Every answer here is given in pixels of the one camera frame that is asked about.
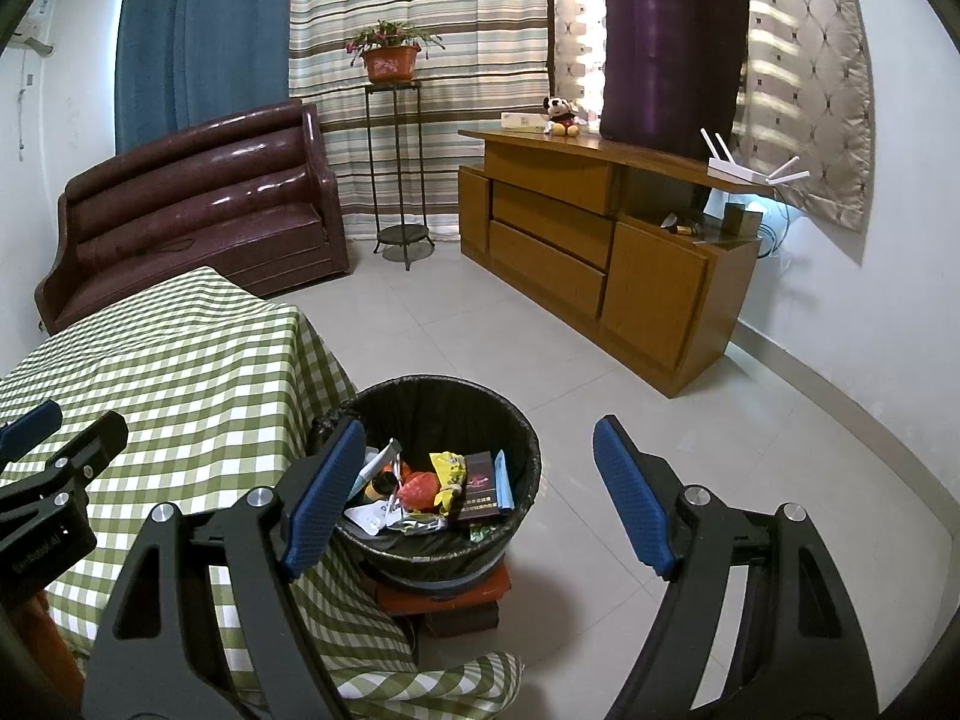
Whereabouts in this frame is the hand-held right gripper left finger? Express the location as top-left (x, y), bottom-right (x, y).
top-left (81, 416), bottom-right (368, 720)

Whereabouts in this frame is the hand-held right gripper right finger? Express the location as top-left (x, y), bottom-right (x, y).
top-left (592, 414), bottom-right (878, 720)

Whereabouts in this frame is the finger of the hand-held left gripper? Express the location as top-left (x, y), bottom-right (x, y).
top-left (0, 411), bottom-right (130, 520)
top-left (0, 400), bottom-right (64, 460)

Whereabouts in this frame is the white blue packet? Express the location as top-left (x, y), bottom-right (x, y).
top-left (343, 502), bottom-right (392, 538)

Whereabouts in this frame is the long white box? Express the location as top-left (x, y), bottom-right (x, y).
top-left (352, 441), bottom-right (404, 493)

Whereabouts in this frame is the red plastic bag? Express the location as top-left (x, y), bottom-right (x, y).
top-left (395, 471), bottom-right (440, 513)

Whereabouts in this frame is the silver wrapper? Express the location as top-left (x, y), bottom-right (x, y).
top-left (386, 511), bottom-right (450, 536)

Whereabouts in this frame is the yellow snack wrapper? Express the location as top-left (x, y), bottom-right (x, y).
top-left (427, 451), bottom-right (470, 515)

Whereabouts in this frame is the dark cigarette carton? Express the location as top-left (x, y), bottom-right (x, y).
top-left (450, 451), bottom-right (503, 523)

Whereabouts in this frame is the black trash bin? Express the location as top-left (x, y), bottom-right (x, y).
top-left (311, 375), bottom-right (543, 602)

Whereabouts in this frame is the green checkered tablecloth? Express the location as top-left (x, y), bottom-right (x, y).
top-left (0, 266), bottom-right (527, 720)

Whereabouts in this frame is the red low stool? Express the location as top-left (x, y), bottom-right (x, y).
top-left (375, 562), bottom-right (515, 639)

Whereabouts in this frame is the wooden cabinet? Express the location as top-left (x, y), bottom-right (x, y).
top-left (457, 127), bottom-right (774, 399)

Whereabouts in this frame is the dark red leather sofa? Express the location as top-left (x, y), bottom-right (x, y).
top-left (34, 99), bottom-right (352, 335)

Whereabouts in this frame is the black metal plant stand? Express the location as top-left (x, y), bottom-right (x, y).
top-left (364, 81), bottom-right (437, 272)

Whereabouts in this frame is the white router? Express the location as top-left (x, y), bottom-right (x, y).
top-left (700, 127), bottom-right (810, 188)

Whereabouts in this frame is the mouse plush toy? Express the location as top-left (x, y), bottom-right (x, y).
top-left (542, 96), bottom-right (583, 139)

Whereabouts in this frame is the white air conditioner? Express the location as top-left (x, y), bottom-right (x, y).
top-left (6, 0), bottom-right (58, 58)

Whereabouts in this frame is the blue curtain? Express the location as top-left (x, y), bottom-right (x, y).
top-left (114, 0), bottom-right (296, 155)

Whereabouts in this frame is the potted plant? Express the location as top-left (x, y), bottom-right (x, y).
top-left (345, 21), bottom-right (446, 84)

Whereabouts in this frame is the dark purple curtain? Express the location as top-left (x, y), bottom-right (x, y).
top-left (600, 0), bottom-right (759, 163)

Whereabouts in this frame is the quilted beige curtain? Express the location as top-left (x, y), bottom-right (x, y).
top-left (731, 0), bottom-right (878, 230)

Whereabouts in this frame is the dotted sheer curtain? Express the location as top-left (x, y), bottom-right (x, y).
top-left (551, 0), bottom-right (609, 130)

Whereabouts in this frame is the striped curtain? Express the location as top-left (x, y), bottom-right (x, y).
top-left (289, 0), bottom-right (558, 245)

